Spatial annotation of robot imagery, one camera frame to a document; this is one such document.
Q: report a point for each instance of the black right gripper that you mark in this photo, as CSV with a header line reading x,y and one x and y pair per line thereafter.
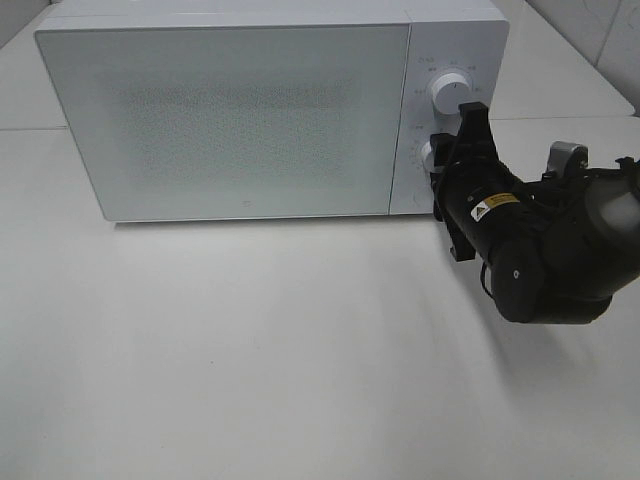
x,y
472,188

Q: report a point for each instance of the white timer knob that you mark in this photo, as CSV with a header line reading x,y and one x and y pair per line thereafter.
x,y
427,157

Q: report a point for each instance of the white microwave door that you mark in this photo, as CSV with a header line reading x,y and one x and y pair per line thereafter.
x,y
203,124

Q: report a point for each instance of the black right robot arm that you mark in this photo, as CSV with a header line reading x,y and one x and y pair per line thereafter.
x,y
553,251

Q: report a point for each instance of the upper white power knob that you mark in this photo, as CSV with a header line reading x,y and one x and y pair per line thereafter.
x,y
450,90

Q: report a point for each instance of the white microwave oven body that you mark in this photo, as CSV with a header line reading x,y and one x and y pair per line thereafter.
x,y
468,37

